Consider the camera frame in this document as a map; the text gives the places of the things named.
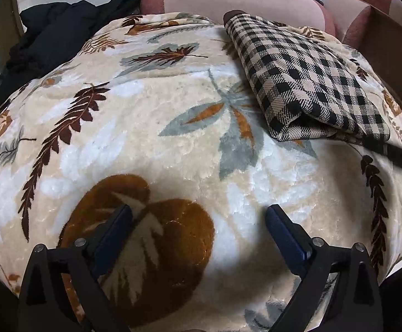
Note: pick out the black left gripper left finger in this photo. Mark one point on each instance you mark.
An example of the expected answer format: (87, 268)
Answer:
(60, 289)

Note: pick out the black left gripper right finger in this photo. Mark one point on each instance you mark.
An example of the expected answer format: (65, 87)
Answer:
(355, 303)

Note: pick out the black cream checked shirt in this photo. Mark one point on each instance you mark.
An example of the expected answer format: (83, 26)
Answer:
(305, 88)

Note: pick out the dark navy clothing pile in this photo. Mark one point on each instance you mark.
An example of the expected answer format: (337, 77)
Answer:
(55, 33)

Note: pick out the leaf pattern plush blanket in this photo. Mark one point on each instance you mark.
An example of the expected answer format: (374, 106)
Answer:
(155, 112)

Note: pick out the brown pink sofa cushion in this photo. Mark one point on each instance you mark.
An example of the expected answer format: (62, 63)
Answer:
(352, 16)

